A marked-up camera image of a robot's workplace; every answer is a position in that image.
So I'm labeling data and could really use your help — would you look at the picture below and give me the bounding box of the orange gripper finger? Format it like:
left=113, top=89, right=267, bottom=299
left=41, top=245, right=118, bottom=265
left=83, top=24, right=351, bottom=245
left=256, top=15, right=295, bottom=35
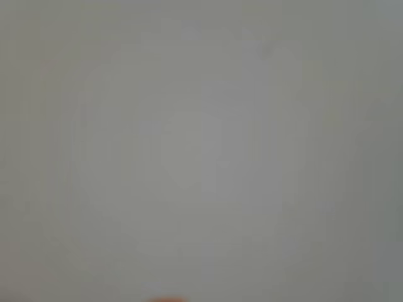
left=146, top=296, right=187, bottom=302

